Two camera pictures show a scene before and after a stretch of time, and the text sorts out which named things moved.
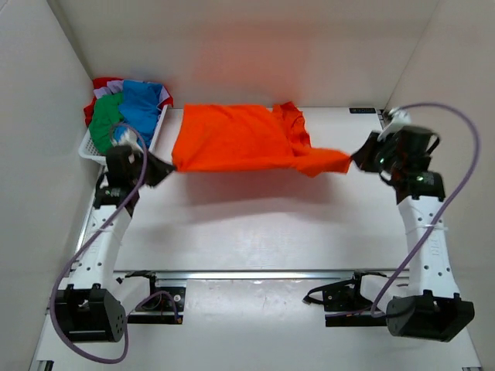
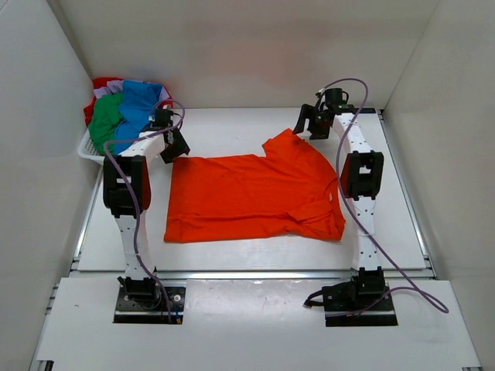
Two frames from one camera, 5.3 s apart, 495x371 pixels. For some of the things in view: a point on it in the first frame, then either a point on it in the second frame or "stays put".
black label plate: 362,110 stays put
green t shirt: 105,117 stays put
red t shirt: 97,83 stays put
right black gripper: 363,157 -> 305,114
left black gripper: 163,169 -> 181,148
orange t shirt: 235,137 -> 289,190
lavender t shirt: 112,87 stays put
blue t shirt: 138,106 stays put
